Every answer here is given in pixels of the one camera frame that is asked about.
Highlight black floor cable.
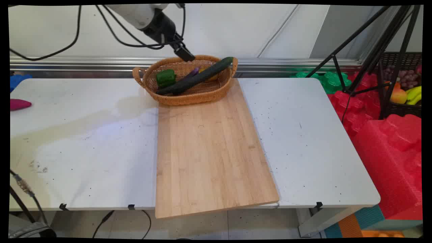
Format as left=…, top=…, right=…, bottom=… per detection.
left=92, top=210, right=152, bottom=239

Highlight black plastic crate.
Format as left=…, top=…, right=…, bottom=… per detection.
left=378, top=52, right=422, bottom=119

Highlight orange yellow toy peach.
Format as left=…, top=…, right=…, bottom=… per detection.
left=390, top=88, right=408, bottom=104

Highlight purple toy grapes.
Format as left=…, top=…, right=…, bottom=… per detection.
left=385, top=66, right=421, bottom=90

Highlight small red foam mat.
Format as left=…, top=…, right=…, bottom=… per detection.
left=327, top=72, right=383, bottom=139

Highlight green toy bell pepper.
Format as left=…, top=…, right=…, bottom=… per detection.
left=156, top=69, right=177, bottom=89

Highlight pink toy vegetable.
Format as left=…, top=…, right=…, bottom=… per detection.
left=10, top=99, right=32, bottom=111

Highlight purple toy eggplant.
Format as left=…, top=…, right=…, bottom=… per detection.
left=182, top=67, right=200, bottom=82

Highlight long dark green cucumber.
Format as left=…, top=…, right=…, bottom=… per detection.
left=156, top=57, right=234, bottom=96

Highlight black hanging arm cable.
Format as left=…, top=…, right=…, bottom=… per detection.
left=9, top=5, right=82, bottom=61

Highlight wooden cutting board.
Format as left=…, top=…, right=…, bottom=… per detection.
left=155, top=78, right=280, bottom=219

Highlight black cable to gripper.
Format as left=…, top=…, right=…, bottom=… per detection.
left=96, top=4, right=187, bottom=50

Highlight woven wicker basket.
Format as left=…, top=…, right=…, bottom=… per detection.
left=132, top=55, right=238, bottom=106

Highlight yellow orange toy fruit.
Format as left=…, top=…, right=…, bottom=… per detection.
left=198, top=67, right=220, bottom=82

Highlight large red foam mat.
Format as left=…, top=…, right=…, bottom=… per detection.
left=351, top=114, right=423, bottom=220

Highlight white table leg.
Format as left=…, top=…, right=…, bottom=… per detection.
left=298, top=206, right=359, bottom=237

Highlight silver metal wall rail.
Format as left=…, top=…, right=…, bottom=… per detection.
left=10, top=56, right=363, bottom=79

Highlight green foam mat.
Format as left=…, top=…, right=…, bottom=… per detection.
left=290, top=71, right=352, bottom=95

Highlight grey bag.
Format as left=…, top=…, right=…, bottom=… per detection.
left=8, top=222, right=57, bottom=239

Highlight cable with metal connector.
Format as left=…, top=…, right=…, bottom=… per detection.
left=10, top=170, right=50, bottom=226

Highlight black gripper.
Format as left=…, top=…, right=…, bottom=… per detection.
left=140, top=8, right=196, bottom=62

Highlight blue orange foam block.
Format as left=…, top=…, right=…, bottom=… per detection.
left=324, top=204, right=386, bottom=238

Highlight black camera tripod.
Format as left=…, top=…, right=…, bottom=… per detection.
left=305, top=5, right=422, bottom=120

